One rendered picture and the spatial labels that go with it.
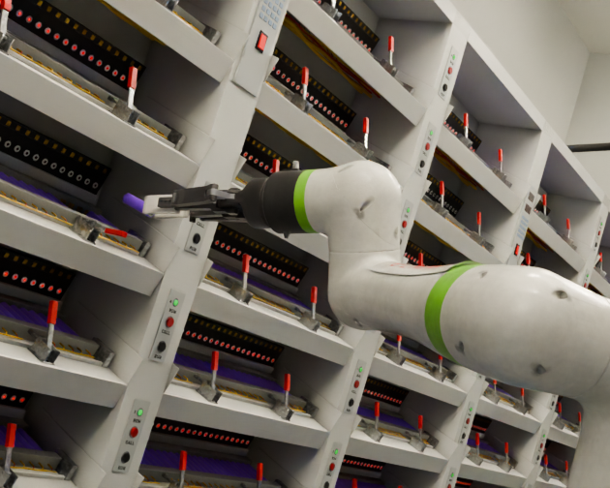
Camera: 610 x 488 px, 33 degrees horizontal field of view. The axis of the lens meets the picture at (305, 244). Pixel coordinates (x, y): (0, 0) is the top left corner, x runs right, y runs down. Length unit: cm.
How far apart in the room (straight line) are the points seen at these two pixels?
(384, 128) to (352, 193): 103
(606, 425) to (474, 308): 19
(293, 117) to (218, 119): 23
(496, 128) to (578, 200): 70
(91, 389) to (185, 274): 26
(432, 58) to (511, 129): 71
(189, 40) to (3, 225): 45
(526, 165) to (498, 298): 202
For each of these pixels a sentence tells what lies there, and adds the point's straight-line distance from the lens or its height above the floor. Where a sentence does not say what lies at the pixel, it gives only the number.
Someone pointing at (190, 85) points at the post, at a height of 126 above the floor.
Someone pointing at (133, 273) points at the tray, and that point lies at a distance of 165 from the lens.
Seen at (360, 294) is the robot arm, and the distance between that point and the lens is 133.
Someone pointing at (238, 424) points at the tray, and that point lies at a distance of 199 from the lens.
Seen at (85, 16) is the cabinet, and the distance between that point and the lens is 178.
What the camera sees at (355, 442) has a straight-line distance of 240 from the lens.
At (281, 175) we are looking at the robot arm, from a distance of 146.
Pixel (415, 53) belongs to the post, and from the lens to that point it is 244.
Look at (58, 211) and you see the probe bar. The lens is 157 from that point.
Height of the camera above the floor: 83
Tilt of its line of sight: 7 degrees up
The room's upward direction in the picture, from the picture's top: 17 degrees clockwise
